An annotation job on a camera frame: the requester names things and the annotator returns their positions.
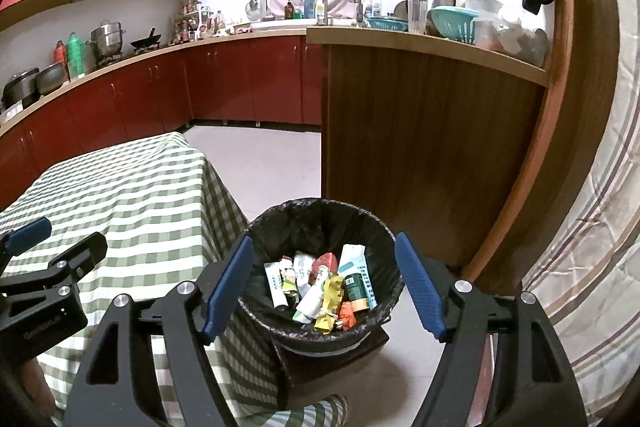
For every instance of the person's left forearm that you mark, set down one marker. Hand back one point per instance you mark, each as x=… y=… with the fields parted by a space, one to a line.
x=37 y=384

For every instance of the green label dark bottle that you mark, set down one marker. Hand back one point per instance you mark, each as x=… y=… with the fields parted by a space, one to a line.
x=356 y=291

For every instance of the red thermos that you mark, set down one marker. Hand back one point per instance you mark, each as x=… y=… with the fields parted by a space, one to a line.
x=60 y=53

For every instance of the dark grey bowl pot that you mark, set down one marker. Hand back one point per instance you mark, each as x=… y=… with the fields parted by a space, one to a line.
x=51 y=79

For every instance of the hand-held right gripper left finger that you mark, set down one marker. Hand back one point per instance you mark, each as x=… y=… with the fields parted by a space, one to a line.
x=227 y=292

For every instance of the small teal basket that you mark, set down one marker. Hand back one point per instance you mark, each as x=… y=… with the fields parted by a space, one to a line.
x=387 y=24

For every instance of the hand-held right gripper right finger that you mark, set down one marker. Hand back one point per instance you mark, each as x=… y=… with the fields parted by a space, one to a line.
x=420 y=287

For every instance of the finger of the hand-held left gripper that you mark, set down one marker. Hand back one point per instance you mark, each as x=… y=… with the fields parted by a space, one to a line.
x=30 y=232
x=85 y=252

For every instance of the tall steel faucet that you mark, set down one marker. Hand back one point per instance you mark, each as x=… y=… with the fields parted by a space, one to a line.
x=322 y=4

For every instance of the orange plastic bag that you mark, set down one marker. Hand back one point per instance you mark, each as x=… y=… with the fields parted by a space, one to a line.
x=347 y=316

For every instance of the narrow white wrapper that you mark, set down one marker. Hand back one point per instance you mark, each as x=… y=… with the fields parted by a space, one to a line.
x=309 y=304

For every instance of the teal plastic basket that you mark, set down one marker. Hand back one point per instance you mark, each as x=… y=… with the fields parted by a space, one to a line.
x=455 y=24

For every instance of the white spray bottle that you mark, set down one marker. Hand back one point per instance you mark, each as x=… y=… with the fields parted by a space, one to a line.
x=320 y=11

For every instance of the olive yellow wrapper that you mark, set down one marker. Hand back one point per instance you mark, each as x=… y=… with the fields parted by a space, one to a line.
x=330 y=299

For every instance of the light blue printed wrapper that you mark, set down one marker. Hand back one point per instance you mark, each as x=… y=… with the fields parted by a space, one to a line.
x=352 y=257

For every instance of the brown wooden counter section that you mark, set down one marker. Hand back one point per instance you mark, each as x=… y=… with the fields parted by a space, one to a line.
x=410 y=132

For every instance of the green thermos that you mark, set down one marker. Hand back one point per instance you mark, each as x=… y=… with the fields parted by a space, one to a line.
x=76 y=57

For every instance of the striped beige cloth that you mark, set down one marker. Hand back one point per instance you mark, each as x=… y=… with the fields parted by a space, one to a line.
x=600 y=232

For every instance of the trash bin with black liner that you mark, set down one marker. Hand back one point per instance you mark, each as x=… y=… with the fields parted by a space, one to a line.
x=310 y=222

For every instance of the gas stove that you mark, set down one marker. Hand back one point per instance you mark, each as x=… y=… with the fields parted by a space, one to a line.
x=125 y=54

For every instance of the white plastic bottles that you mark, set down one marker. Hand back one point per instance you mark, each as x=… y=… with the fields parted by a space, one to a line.
x=374 y=8

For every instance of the black wok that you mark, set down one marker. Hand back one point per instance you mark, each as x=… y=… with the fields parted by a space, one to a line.
x=146 y=41

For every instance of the small steel faucet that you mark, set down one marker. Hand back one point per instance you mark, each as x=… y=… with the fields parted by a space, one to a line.
x=357 y=9

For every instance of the clear plastic bags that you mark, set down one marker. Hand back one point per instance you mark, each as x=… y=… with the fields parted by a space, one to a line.
x=510 y=42

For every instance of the pale blue-white wrapper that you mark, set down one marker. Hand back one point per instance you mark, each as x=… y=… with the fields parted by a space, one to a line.
x=302 y=269

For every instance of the brown glass bottle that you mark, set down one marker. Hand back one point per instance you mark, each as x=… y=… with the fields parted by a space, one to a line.
x=289 y=11

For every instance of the white appliance base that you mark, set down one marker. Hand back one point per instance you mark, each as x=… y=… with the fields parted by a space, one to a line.
x=10 y=111

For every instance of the steel steamer pot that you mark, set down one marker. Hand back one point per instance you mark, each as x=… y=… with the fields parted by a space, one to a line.
x=106 y=39

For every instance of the dark grey lidded pot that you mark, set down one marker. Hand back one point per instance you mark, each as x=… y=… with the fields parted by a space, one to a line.
x=20 y=87

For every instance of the row of seasoning bottles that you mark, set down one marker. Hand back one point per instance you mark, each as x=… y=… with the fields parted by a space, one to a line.
x=200 y=24

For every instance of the steel kettle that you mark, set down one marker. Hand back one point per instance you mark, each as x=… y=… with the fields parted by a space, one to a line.
x=422 y=12

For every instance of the green checked tablecloth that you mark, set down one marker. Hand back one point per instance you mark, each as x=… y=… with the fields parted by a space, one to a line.
x=125 y=187

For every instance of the kitchen counter with red-brown cabinets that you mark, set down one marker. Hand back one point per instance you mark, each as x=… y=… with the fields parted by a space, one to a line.
x=225 y=77

